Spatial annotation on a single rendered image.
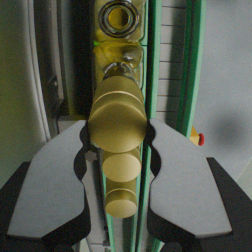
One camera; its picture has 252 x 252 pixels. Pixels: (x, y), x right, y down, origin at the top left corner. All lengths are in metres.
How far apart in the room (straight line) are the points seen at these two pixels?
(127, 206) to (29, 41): 0.24
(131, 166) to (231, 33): 0.52
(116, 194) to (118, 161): 0.05
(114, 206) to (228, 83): 0.53
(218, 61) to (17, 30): 0.52
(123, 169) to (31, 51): 0.21
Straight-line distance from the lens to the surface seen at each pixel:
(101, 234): 0.84
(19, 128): 0.27
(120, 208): 0.22
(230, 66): 0.64
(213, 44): 0.60
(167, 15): 0.42
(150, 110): 0.37
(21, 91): 0.27
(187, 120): 0.40
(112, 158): 0.17
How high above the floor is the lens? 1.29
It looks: 60 degrees down
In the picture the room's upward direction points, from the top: 176 degrees clockwise
